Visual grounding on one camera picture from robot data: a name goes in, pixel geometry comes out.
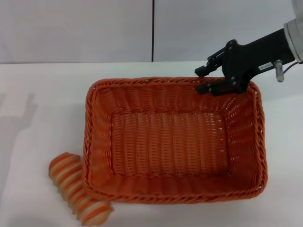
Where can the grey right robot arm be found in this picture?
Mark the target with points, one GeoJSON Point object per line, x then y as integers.
{"type": "Point", "coordinates": [296, 30]}

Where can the orange woven rectangular basket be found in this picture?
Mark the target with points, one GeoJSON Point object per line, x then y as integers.
{"type": "Point", "coordinates": [165, 142]}

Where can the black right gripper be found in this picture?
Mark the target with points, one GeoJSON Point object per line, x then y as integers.
{"type": "Point", "coordinates": [251, 56]}

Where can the orange white striped bread toy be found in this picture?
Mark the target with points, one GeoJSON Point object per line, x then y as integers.
{"type": "Point", "coordinates": [71, 182]}

